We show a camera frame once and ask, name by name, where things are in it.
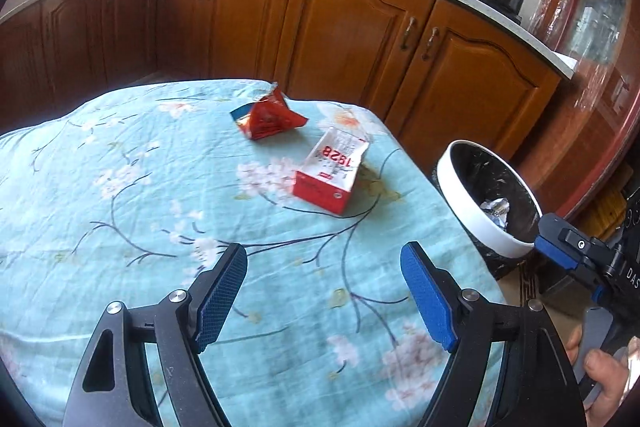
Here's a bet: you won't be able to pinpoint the wooden lower cabinets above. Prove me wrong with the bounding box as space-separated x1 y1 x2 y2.
1 0 562 169

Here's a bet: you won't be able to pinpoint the red snack wrapper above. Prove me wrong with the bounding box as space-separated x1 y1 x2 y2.
230 82 308 141

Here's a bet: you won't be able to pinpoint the crumpled silver wrapper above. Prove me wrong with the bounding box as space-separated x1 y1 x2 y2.
480 197 510 231

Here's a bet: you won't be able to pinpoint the teal floral tablecloth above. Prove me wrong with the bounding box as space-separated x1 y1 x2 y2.
1 80 502 426

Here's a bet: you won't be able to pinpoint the person's right hand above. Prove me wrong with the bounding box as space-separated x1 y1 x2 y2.
582 349 639 426

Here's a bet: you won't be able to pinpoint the red white milk carton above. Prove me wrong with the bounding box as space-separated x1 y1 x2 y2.
292 127 369 215

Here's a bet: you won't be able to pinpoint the white round trash bin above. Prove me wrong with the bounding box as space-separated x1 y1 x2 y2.
434 140 542 261

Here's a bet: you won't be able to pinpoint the wooden glass door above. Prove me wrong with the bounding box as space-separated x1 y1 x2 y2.
514 0 639 219

